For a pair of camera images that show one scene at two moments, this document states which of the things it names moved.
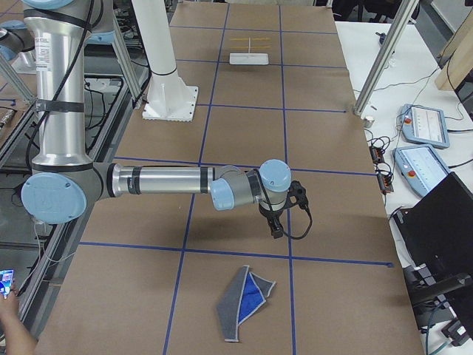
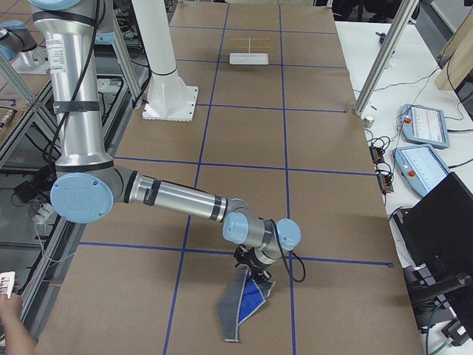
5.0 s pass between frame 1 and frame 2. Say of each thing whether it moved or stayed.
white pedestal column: stayed
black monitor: stayed
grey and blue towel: stayed
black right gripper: moved
